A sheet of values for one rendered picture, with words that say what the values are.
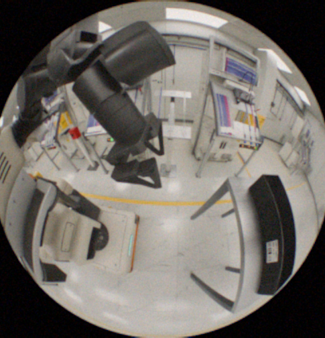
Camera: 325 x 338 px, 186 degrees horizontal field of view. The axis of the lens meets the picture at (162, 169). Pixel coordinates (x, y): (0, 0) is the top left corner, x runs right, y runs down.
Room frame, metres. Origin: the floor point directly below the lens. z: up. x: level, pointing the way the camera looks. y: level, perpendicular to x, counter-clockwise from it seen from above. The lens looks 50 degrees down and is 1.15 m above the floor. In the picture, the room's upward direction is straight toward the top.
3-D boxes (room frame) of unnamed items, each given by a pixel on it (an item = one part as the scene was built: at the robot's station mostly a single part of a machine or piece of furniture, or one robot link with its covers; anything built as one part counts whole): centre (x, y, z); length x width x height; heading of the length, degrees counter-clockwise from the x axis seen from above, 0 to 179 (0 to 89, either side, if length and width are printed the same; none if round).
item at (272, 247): (-0.12, -0.51, 0.86); 0.57 x 0.17 x 0.11; 176
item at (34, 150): (1.65, 5.21, 0.95); 1.36 x 0.82 x 1.90; 178
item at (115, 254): (-0.05, 0.59, 0.16); 0.67 x 0.64 x 0.25; 86
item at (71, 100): (1.56, 1.97, 0.95); 1.35 x 0.82 x 1.90; 178
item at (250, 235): (-0.12, -0.53, 0.40); 0.70 x 0.45 x 0.80; 176
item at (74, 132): (1.05, 1.25, 0.39); 0.24 x 0.24 x 0.78; 88
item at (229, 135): (1.25, -0.94, 0.65); 1.01 x 0.73 x 1.29; 178
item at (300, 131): (1.30, -4.48, 0.95); 1.36 x 0.82 x 1.90; 178
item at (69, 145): (1.36, 1.96, 0.66); 1.01 x 0.73 x 1.31; 178
